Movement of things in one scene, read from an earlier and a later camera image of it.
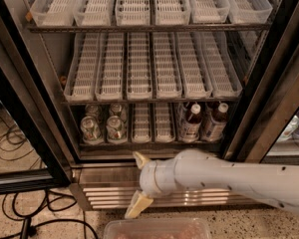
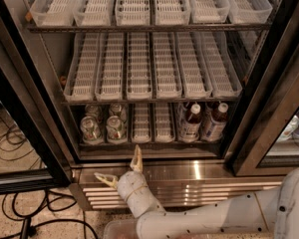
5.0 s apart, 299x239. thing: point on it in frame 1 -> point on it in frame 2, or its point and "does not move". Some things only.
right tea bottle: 215,124 does not move
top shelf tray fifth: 208,3 does not move
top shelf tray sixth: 247,3 does not move
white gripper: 149,181 -> 130,183
